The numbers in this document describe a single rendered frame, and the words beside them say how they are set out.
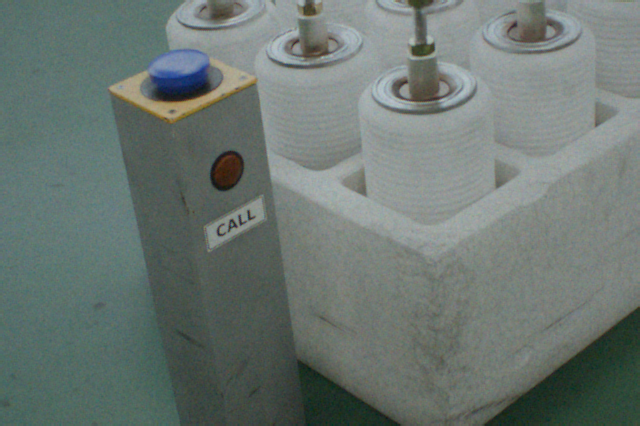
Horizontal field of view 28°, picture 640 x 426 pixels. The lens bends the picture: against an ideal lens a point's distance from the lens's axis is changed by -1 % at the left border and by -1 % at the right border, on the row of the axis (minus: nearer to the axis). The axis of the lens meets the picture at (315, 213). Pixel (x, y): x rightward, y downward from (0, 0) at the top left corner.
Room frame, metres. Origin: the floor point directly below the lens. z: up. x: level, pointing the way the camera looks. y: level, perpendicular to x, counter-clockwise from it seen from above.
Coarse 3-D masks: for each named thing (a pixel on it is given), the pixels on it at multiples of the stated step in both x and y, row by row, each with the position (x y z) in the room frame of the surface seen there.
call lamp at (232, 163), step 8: (224, 160) 0.71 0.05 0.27; (232, 160) 0.71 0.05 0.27; (240, 160) 0.72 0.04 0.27; (216, 168) 0.71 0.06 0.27; (224, 168) 0.71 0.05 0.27; (232, 168) 0.71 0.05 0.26; (240, 168) 0.72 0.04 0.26; (216, 176) 0.71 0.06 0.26; (224, 176) 0.71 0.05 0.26; (232, 176) 0.71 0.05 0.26; (224, 184) 0.71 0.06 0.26; (232, 184) 0.71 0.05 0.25
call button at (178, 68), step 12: (156, 60) 0.75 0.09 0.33; (168, 60) 0.74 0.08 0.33; (180, 60) 0.74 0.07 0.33; (192, 60) 0.74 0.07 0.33; (204, 60) 0.74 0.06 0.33; (156, 72) 0.73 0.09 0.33; (168, 72) 0.73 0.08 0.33; (180, 72) 0.72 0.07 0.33; (192, 72) 0.72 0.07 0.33; (204, 72) 0.73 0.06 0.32; (156, 84) 0.73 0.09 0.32; (168, 84) 0.72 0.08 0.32; (180, 84) 0.72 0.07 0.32; (192, 84) 0.73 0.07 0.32
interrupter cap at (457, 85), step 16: (448, 64) 0.84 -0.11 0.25; (384, 80) 0.83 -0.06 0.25; (400, 80) 0.83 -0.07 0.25; (448, 80) 0.82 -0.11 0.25; (464, 80) 0.81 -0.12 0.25; (384, 96) 0.81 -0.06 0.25; (400, 96) 0.80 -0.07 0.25; (432, 96) 0.80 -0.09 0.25; (448, 96) 0.79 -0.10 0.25; (464, 96) 0.79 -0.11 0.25; (400, 112) 0.78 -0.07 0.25; (416, 112) 0.78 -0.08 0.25; (432, 112) 0.78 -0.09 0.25
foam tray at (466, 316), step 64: (320, 192) 0.81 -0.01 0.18; (512, 192) 0.77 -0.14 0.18; (576, 192) 0.80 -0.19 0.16; (320, 256) 0.80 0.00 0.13; (384, 256) 0.74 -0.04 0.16; (448, 256) 0.71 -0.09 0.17; (512, 256) 0.75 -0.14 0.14; (576, 256) 0.80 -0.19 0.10; (320, 320) 0.81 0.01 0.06; (384, 320) 0.75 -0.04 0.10; (448, 320) 0.71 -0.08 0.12; (512, 320) 0.75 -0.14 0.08; (576, 320) 0.80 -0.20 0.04; (384, 384) 0.75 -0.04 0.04; (448, 384) 0.71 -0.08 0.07; (512, 384) 0.75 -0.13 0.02
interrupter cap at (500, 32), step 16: (496, 16) 0.91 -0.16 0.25; (512, 16) 0.91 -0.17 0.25; (560, 16) 0.90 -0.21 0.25; (496, 32) 0.89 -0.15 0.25; (512, 32) 0.89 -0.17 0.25; (560, 32) 0.88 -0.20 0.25; (576, 32) 0.87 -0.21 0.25; (496, 48) 0.86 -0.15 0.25; (512, 48) 0.85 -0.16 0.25; (528, 48) 0.85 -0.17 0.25; (544, 48) 0.85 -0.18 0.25; (560, 48) 0.85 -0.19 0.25
